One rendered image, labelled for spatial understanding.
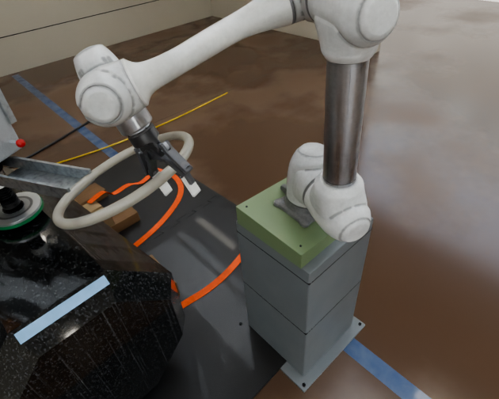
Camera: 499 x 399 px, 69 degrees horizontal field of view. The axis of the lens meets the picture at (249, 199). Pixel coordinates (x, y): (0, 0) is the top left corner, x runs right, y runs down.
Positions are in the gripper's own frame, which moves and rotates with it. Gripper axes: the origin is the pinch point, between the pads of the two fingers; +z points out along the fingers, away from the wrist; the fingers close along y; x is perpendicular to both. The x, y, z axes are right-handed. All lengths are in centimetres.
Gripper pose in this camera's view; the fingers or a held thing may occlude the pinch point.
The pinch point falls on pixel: (180, 189)
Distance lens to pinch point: 105.7
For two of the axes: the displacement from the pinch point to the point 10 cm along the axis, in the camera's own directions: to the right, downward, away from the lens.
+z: 4.3, 7.6, 4.9
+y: -7.3, -0.3, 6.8
